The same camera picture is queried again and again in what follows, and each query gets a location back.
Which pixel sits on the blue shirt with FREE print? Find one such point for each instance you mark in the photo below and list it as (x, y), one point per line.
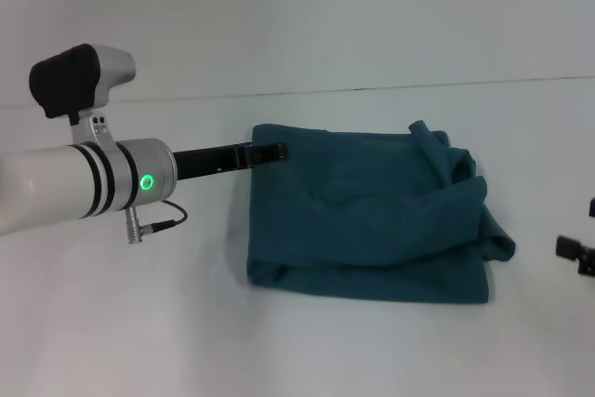
(372, 211)

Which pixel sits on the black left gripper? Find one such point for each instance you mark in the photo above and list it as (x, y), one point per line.
(209, 162)

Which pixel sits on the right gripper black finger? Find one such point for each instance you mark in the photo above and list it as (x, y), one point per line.
(592, 208)
(576, 253)

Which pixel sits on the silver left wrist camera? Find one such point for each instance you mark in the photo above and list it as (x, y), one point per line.
(74, 81)

